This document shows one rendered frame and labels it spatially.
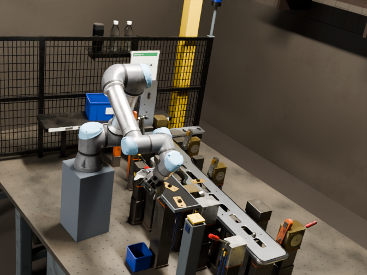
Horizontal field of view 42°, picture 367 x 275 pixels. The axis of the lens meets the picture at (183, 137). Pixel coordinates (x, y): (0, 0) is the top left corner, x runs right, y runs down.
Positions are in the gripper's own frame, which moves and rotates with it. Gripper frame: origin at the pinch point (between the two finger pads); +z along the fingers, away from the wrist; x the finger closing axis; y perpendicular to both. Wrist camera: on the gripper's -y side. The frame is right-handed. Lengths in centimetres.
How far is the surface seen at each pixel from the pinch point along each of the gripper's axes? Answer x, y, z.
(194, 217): 24.7, 1.7, -12.4
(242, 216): 46, -31, 7
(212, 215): 33.3, -16.5, 3.8
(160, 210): 13.1, -2.8, 12.4
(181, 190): 13.2, -11.9, 0.9
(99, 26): -96, -89, 50
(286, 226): 61, -31, -14
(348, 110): 86, -258, 84
